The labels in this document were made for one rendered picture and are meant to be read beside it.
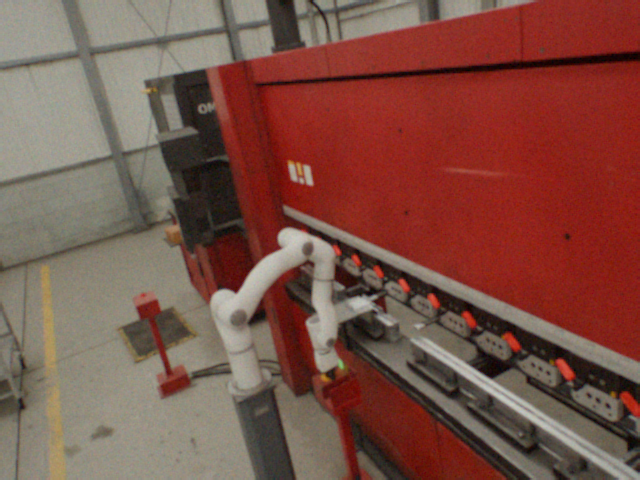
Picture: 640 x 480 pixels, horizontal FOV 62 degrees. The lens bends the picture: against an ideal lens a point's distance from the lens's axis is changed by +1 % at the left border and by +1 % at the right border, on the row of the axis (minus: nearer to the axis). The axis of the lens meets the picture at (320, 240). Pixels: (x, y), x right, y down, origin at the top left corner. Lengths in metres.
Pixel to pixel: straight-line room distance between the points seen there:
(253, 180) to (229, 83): 0.59
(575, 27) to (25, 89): 8.32
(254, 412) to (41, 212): 7.28
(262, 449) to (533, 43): 1.88
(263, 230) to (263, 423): 1.39
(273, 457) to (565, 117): 1.82
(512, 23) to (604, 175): 0.44
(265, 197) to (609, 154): 2.32
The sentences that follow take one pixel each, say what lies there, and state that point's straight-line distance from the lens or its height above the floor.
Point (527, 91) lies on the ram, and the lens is 1.54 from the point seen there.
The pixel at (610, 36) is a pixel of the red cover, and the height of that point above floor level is 2.20.
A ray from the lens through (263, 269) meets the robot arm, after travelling 2.18.
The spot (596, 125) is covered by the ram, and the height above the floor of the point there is 2.00.
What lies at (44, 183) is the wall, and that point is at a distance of 9.19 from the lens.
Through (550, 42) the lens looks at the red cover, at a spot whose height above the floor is 2.20.
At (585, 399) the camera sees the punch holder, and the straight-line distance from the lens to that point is 1.79.
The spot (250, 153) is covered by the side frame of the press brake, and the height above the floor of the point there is 1.77.
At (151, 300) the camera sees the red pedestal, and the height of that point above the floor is 0.80.
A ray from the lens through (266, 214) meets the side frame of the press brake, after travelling 3.37.
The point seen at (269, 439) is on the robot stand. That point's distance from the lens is 2.47.
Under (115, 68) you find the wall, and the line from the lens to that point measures 9.19.
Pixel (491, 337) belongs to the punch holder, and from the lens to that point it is 1.97.
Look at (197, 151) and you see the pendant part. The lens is 3.34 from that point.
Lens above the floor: 2.29
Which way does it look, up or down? 20 degrees down
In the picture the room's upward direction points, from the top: 11 degrees counter-clockwise
